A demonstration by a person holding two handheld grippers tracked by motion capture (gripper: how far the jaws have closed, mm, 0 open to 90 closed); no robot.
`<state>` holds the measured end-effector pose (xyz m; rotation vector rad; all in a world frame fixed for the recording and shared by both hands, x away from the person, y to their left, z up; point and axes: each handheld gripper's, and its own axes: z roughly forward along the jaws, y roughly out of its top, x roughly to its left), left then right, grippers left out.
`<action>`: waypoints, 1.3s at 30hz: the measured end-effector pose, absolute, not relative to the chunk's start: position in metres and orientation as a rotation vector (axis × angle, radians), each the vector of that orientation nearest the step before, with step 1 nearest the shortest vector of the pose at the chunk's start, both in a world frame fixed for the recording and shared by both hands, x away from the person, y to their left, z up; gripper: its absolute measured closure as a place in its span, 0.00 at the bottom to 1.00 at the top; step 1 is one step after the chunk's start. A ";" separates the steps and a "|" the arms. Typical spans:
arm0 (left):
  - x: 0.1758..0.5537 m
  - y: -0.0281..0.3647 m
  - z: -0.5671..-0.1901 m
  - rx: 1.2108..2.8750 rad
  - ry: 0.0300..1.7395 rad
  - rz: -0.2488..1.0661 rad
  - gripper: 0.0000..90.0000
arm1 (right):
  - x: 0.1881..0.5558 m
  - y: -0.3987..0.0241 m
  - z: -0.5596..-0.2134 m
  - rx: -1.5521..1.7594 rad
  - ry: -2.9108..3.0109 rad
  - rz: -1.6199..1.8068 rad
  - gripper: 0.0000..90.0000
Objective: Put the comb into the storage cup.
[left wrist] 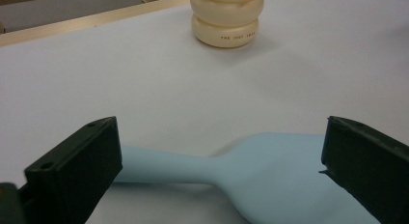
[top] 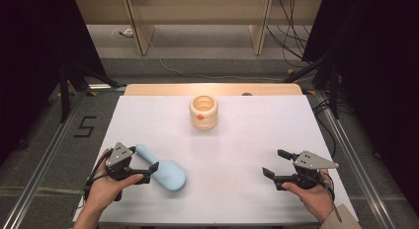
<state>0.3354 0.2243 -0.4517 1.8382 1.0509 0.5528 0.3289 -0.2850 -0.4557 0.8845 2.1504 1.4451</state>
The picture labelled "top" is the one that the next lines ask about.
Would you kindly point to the person's right hand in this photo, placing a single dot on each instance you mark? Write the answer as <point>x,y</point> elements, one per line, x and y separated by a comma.
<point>313,197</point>

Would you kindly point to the dark curtain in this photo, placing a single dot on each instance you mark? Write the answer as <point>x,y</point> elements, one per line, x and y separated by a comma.
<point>26,58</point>
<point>378,74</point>

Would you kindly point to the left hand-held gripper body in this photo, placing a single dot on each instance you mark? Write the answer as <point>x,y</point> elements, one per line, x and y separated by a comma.
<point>120,155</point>

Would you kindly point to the beige wooden desk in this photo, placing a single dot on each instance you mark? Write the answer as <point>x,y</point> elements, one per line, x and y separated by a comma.
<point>197,12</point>

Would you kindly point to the white table sheet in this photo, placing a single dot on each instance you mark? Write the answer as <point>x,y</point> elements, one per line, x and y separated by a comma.
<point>230,150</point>

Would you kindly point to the floor outlet with plug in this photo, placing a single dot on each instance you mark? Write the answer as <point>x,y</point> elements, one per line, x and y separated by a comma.
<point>126,33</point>

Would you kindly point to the aluminium floor rail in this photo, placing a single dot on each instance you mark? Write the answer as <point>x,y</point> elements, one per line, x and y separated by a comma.
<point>36,179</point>
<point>362,176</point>

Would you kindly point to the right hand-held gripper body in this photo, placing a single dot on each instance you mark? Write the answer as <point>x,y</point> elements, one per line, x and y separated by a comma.
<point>313,162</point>

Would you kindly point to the black metal stand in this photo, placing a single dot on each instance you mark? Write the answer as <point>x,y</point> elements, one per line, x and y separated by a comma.
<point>334,91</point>
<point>65,97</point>

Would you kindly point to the cream ribbed ceramic cup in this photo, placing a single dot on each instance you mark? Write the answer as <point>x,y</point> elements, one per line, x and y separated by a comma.
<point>204,122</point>

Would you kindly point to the light blue hairbrush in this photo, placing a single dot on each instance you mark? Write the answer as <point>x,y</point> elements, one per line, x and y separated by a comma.
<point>169,176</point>

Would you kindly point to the wooden table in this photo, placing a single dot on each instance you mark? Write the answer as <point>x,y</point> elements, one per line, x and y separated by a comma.
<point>197,90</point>

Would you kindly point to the person's left hand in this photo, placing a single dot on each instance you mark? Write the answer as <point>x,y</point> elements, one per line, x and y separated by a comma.
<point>105,189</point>

